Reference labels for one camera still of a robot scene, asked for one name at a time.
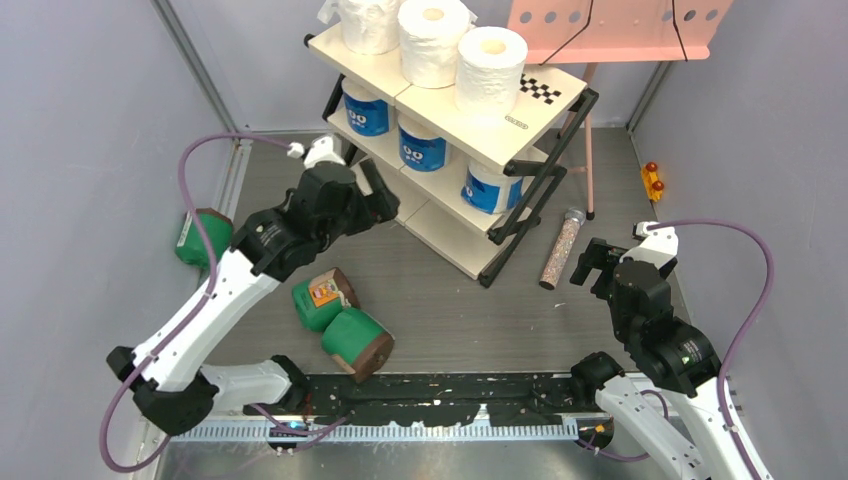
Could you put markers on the glitter microphone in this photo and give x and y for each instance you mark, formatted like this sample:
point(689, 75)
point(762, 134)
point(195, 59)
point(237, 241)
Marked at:
point(552, 272)

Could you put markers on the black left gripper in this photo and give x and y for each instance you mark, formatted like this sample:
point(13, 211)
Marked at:
point(382, 206)

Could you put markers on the white paper towel roll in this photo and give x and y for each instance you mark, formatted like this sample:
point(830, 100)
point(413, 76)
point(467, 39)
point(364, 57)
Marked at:
point(489, 71)
point(429, 35)
point(368, 27)

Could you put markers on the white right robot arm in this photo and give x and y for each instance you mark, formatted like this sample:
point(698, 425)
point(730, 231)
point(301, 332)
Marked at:
point(675, 356)

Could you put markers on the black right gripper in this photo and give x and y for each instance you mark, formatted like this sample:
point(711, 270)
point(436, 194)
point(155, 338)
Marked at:
point(594, 255)

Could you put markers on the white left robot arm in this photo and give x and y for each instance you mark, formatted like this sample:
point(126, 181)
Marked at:
point(173, 386)

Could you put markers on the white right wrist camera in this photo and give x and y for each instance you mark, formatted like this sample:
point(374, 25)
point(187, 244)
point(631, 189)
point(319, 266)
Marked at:
point(657, 246)

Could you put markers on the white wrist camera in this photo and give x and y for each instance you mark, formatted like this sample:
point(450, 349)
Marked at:
point(324, 149)
point(657, 246)

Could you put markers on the green package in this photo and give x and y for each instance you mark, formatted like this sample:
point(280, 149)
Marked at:
point(190, 247)
point(318, 301)
point(357, 343)

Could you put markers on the cream three-tier shelf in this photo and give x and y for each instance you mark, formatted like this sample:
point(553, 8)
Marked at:
point(526, 144)

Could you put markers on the yellow toy with orange balls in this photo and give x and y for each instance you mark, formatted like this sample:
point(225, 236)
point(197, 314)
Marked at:
point(652, 183)

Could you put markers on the blue paper towel roll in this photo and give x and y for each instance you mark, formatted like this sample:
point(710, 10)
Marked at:
point(421, 149)
point(489, 191)
point(367, 114)

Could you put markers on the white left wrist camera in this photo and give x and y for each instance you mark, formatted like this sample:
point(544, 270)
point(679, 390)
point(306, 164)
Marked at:
point(324, 149)

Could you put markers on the pink music stand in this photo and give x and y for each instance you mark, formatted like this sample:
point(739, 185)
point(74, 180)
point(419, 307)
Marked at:
point(616, 31)

